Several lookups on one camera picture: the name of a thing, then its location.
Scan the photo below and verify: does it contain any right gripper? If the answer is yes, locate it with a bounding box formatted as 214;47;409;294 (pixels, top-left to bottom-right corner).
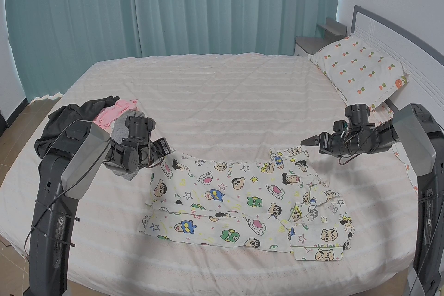
300;132;349;157

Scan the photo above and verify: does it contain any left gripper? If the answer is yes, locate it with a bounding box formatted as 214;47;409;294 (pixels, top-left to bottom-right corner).
143;145;166;169

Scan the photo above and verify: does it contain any white printed pyjama top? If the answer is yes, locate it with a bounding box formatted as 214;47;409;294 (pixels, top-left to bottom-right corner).
138;145;357;263

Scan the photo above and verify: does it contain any grey and white garment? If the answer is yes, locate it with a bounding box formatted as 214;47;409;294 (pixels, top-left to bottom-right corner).
110;110;147;182

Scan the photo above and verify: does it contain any pink garment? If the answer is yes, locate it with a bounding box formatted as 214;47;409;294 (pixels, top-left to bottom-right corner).
92;99;139;126

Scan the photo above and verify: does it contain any white printed pillow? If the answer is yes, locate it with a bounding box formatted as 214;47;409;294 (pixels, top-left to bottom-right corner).
308;34;411;112

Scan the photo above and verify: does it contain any bed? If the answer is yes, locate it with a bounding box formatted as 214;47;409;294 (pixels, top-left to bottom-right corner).
0;5;444;296

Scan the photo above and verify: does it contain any grey white bedside table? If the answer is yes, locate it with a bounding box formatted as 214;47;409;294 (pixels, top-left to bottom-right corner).
295;17;348;56

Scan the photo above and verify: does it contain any black garment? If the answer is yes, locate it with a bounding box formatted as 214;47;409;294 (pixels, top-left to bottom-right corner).
34;95;120;158

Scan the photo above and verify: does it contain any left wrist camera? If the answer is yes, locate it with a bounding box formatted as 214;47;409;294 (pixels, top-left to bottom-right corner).
159;137;173;157

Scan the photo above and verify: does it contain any black cable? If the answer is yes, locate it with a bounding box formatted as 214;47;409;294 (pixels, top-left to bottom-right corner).
338;152;362;167

